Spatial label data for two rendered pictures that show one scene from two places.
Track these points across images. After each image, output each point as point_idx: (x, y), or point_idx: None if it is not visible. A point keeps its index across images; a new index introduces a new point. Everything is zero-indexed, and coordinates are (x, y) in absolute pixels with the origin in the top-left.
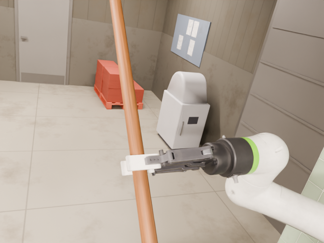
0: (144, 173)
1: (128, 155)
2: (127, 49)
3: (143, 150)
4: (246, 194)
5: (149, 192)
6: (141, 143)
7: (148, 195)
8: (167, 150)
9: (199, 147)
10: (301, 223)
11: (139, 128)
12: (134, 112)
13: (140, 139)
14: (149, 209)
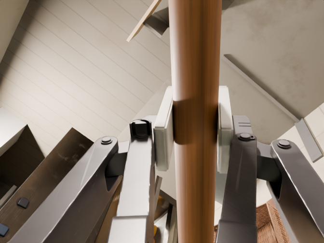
0: (175, 151)
1: (166, 88)
2: None
3: (181, 90)
4: None
5: (180, 196)
6: (172, 66)
7: (177, 199)
8: (101, 137)
9: (15, 236)
10: None
11: (170, 6)
12: None
13: (171, 49)
14: (177, 221)
